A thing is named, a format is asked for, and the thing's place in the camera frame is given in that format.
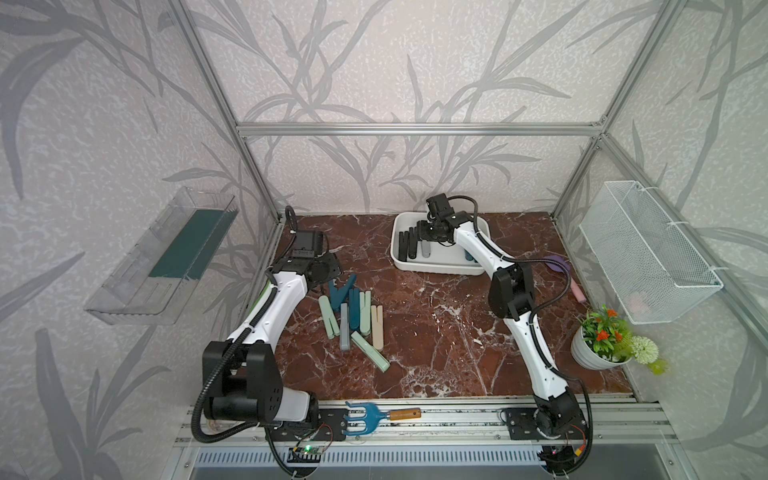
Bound grey-blue pruning pliers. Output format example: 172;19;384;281
420;240;431;258

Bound mint pruning pliers diagonal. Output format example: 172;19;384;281
351;331;390;372

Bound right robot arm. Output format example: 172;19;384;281
417;194;592;438

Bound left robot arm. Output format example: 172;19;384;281
190;230;342;443

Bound white rectangular storage box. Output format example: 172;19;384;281
390;212;485;276

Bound open teal pruning pliers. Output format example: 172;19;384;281
328;274;357;312

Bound mint pruning pliers upright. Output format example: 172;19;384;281
359;291;372;336

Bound mint pruning pliers left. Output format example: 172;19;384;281
318;295;340;339

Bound grey pruning pliers left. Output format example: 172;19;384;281
339;303;351;351

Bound purple pink silicone spatula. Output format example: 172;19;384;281
545;255;588;305

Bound blue garden hand fork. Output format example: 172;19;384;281
343;401;422;437

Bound potted artificial flower plant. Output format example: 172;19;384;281
571;305;668;375

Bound clear plastic wall shelf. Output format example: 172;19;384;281
84;187;239;326

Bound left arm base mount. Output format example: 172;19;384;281
268;407;349;443

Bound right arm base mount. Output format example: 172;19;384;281
499;407;591;441

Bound white wire mesh basket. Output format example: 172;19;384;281
579;180;723;325

